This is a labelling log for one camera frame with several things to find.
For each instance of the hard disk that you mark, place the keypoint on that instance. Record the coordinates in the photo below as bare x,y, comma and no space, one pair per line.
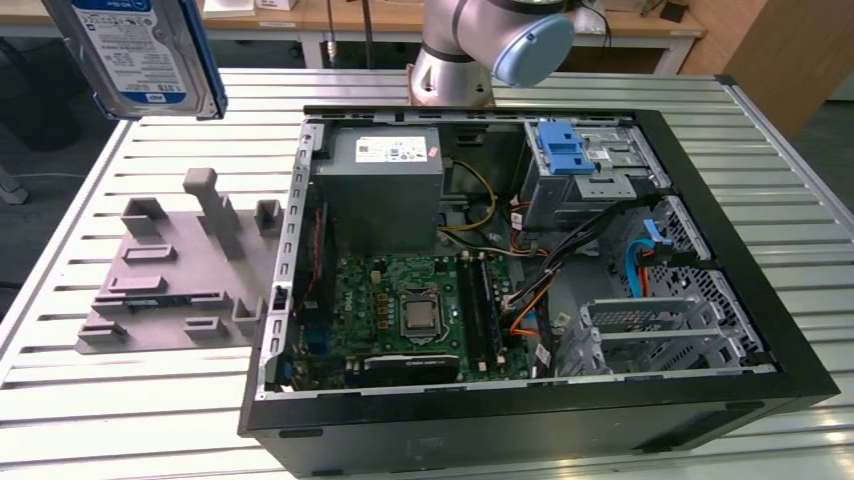
134,55

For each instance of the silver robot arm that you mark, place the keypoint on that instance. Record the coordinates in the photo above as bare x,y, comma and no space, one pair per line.
448,30

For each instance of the metal disk bay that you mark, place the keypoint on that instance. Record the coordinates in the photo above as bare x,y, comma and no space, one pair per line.
661,334

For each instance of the grey power supply unit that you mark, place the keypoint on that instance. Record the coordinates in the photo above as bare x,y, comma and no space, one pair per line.
381,210

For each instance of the green motherboard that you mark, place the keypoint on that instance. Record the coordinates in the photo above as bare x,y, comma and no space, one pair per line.
361,280

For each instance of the silver CPU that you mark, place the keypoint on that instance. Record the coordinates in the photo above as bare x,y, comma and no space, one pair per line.
419,317

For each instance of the black RAM slot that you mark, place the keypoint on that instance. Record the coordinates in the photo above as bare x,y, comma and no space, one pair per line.
473,310

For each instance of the black RAM stick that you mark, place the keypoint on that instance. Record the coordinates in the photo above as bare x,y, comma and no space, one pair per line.
493,310

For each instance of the black graphics card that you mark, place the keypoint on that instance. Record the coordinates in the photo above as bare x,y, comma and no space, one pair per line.
407,369

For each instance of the blue plastic drive latch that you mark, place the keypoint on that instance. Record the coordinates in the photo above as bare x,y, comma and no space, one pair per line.
561,150

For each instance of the metal drive cage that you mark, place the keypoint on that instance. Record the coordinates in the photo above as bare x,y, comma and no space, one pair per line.
601,187

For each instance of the grey parts rack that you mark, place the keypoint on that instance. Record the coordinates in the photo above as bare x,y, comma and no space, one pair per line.
187,270

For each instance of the black PC case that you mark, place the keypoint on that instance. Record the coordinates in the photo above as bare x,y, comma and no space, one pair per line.
468,430

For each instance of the blue green RAM stick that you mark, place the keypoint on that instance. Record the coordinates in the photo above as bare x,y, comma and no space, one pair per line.
161,302

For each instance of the wooden desk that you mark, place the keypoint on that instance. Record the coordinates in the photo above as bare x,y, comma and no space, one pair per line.
281,22

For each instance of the small white box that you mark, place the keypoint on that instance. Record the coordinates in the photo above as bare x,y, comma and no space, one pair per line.
277,4

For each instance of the small black box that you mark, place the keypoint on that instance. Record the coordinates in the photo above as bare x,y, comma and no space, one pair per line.
674,12

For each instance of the grey chair base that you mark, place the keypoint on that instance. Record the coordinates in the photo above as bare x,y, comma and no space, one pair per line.
14,192

